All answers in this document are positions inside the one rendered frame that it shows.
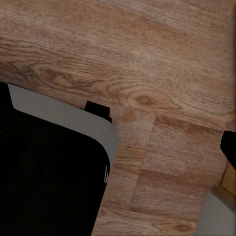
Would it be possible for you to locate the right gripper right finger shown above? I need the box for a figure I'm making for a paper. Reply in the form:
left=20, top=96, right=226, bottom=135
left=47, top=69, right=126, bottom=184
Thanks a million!
left=220, top=130, right=236, bottom=170

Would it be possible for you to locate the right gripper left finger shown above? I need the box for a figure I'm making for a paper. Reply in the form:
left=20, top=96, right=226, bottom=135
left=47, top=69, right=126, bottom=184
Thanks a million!
left=0, top=131, right=26, bottom=190

